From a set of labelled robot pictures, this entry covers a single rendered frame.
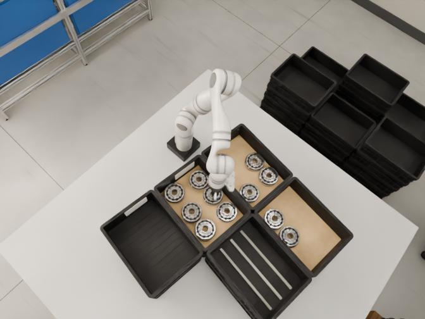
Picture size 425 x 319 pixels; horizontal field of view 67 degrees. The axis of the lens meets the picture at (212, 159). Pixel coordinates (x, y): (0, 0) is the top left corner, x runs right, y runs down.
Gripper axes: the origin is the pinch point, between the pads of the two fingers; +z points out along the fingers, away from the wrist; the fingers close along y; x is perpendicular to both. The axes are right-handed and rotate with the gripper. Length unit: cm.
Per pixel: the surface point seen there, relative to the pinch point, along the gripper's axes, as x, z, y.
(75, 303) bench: -61, 30, 52
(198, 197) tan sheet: -7.5, 17.3, -2.1
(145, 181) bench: -38, 30, -13
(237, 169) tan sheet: 12.3, 17.4, -19.4
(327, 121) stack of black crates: 86, 63, -86
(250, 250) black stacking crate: 20.4, 17.4, 22.7
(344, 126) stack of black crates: 99, 63, -83
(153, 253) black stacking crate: -26.2, 17.3, 27.7
